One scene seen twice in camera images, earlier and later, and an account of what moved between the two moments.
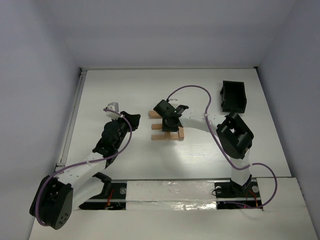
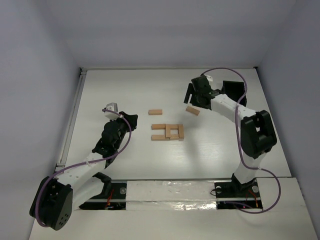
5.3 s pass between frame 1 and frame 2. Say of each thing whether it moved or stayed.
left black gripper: stayed
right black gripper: moved
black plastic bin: stayed
